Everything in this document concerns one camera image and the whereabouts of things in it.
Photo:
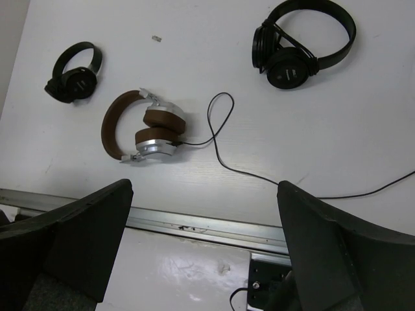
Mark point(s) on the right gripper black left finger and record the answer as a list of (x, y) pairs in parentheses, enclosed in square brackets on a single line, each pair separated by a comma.
[(63, 259)]

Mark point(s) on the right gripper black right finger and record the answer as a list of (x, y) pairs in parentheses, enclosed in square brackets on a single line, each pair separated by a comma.
[(342, 262)]

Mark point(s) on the brown silver headphones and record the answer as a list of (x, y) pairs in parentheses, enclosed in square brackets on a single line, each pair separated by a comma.
[(165, 124)]

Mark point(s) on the small black headphones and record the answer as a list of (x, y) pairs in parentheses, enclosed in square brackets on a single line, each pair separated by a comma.
[(78, 83)]

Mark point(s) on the large black wrapped headphones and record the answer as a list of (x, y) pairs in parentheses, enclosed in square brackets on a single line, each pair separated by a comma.
[(285, 61)]

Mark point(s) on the small grey debris piece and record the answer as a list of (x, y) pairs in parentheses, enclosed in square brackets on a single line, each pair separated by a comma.
[(157, 38)]

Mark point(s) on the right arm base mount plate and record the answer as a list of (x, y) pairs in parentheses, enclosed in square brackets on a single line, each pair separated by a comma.
[(265, 274)]

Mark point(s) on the aluminium table rail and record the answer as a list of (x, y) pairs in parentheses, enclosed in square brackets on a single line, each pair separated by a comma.
[(239, 234)]

